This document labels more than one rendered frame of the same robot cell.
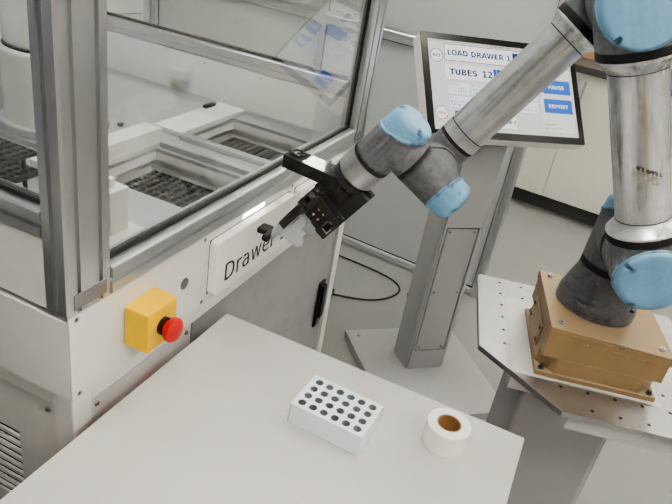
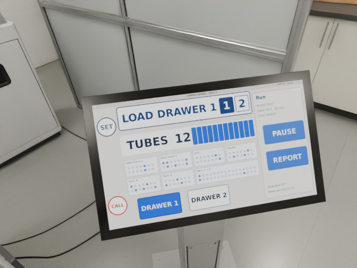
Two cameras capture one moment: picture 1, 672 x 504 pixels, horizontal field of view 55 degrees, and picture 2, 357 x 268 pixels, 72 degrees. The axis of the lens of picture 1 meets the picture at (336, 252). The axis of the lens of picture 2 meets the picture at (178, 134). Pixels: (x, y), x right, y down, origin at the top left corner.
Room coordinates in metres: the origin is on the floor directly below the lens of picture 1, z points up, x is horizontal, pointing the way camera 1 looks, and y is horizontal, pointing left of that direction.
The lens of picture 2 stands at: (1.52, -0.43, 1.47)
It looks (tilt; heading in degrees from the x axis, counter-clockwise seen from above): 41 degrees down; 14
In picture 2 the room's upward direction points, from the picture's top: 3 degrees counter-clockwise
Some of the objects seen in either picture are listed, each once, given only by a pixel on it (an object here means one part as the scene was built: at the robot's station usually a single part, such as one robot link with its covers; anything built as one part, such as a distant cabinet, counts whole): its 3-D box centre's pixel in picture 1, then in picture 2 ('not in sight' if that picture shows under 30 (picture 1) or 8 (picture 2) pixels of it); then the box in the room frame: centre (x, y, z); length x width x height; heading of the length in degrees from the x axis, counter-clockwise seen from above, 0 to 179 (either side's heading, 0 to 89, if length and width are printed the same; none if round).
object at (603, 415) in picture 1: (577, 371); not in sight; (1.11, -0.54, 0.70); 0.45 x 0.44 x 0.12; 84
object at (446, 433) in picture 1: (446, 432); not in sight; (0.77, -0.22, 0.78); 0.07 x 0.07 x 0.04
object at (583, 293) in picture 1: (603, 283); not in sight; (1.12, -0.52, 0.91); 0.15 x 0.15 x 0.10
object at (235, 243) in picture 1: (254, 240); not in sight; (1.11, 0.16, 0.87); 0.29 x 0.02 x 0.11; 160
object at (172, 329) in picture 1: (170, 328); not in sight; (0.79, 0.23, 0.88); 0.04 x 0.03 x 0.04; 160
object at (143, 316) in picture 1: (152, 320); not in sight; (0.80, 0.26, 0.88); 0.07 x 0.05 x 0.07; 160
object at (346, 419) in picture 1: (335, 413); not in sight; (0.77, -0.04, 0.78); 0.12 x 0.08 x 0.04; 68
